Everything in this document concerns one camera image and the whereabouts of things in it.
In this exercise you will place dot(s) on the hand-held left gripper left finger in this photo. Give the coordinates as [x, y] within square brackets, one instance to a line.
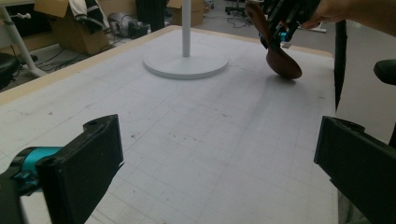
[81, 168]

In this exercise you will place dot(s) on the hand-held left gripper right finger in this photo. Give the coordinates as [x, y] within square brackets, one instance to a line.
[358, 168]

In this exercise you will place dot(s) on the brown wooden spoon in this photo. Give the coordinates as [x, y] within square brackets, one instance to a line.
[283, 65]

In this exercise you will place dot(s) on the white flat base board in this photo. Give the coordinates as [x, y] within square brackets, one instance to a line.
[314, 28]

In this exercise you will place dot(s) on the black office chair base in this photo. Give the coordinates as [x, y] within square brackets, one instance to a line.
[235, 9]

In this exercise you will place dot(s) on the plain cardboard box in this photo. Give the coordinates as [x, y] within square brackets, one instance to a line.
[196, 14]

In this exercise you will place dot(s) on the white rack stand with hooks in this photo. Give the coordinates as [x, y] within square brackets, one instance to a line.
[186, 62]

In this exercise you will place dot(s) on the black rounded object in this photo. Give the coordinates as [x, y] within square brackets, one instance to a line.
[386, 71]

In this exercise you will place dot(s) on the black round stool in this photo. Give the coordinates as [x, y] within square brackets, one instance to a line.
[7, 70]

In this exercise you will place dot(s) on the white grid mat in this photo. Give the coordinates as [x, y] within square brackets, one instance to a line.
[202, 140]

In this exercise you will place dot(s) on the open cardboard box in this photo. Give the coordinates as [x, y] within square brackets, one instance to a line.
[77, 40]

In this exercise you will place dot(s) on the white metal floor stand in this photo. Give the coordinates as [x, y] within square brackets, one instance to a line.
[18, 40]

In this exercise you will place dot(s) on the grey rounded device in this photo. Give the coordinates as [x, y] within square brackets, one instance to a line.
[124, 25]

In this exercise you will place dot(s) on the black and white clothing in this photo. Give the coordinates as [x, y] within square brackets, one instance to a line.
[88, 15]

